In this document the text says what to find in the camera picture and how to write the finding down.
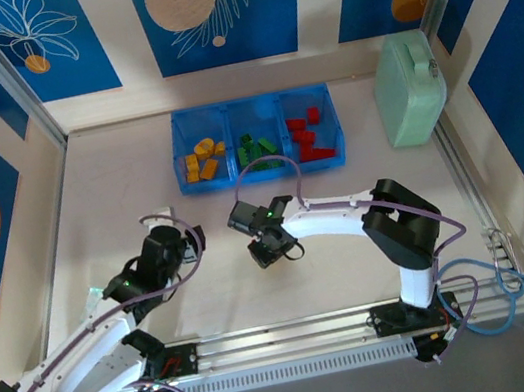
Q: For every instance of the long green lego brick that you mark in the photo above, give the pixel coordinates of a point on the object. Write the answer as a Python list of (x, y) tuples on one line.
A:
[(266, 164)]

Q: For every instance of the round yellow lego brick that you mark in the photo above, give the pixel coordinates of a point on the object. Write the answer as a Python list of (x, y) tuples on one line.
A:
[(204, 148)]

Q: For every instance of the yellow sloped lego brick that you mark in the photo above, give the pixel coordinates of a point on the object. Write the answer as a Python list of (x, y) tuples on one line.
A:
[(219, 149)]

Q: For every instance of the green eight-stud lego brick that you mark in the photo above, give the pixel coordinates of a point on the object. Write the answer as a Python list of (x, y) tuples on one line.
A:
[(271, 148)]

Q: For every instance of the long red lego brick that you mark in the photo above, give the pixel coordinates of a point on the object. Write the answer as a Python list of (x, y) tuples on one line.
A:
[(308, 153)]

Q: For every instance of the small green lego brick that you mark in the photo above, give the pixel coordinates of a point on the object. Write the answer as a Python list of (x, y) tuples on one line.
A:
[(261, 143)]

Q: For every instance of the curved red lego brick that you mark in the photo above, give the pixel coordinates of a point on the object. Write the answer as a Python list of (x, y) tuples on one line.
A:
[(326, 152)]

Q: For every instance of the small red lego brick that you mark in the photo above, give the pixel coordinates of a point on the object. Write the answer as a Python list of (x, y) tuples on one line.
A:
[(305, 137)]

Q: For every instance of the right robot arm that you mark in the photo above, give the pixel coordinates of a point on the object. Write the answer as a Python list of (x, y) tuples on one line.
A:
[(327, 220)]

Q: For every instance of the blue plastic bin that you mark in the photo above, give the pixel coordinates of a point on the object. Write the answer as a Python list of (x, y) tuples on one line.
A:
[(253, 116), (337, 132), (194, 127)]

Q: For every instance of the mint green case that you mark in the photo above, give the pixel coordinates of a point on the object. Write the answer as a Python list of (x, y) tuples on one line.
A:
[(406, 94)]

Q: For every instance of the aluminium mounting rail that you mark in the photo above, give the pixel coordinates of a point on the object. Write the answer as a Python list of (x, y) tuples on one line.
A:
[(291, 333)]

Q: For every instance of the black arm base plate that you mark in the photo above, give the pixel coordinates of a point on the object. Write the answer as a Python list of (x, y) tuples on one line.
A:
[(181, 360), (390, 320)]

